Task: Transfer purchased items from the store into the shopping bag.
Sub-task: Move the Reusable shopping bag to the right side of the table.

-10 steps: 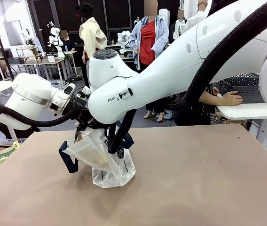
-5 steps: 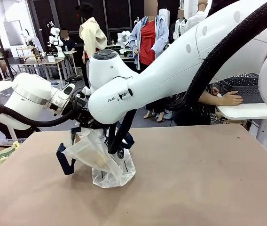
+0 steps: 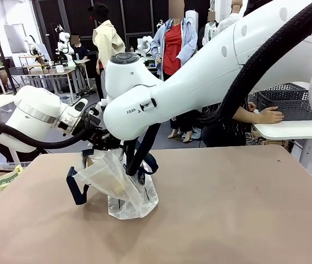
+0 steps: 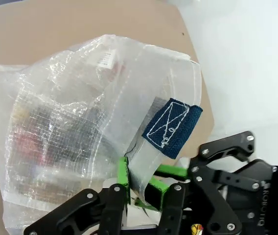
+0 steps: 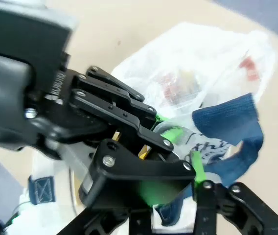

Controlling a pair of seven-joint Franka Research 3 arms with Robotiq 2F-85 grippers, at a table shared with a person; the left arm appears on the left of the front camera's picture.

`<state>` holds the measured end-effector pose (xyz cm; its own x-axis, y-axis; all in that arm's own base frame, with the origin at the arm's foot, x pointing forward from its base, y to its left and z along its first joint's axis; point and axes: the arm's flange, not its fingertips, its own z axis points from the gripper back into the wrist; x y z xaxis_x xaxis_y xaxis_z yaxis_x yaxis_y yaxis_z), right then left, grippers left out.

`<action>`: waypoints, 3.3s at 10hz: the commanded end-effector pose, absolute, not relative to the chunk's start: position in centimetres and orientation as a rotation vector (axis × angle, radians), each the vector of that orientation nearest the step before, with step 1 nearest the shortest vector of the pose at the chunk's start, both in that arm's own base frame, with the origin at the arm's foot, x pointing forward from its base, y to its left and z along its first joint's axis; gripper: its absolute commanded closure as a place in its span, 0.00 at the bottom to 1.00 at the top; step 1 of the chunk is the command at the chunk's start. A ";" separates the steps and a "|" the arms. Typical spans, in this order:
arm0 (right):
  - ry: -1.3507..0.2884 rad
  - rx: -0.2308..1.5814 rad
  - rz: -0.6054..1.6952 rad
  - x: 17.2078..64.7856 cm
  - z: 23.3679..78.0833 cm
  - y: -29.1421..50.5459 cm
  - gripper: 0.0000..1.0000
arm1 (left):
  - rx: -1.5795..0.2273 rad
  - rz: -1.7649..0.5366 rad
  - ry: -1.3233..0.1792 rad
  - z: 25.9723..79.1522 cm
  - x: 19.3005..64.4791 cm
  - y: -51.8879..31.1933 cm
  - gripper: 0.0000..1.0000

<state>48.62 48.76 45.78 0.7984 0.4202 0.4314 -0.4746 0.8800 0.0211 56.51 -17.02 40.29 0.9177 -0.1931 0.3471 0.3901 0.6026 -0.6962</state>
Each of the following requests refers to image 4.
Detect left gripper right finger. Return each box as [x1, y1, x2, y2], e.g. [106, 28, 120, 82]
[145, 176, 243, 235]

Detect clear shopping bag navy handles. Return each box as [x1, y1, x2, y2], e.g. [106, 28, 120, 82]
[0, 34, 204, 232]

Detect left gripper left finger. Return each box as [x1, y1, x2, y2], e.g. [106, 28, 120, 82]
[23, 156, 131, 235]

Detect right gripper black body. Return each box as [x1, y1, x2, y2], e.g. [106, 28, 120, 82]
[241, 158, 278, 235]

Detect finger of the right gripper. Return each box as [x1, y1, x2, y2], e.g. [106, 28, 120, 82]
[157, 130, 262, 192]

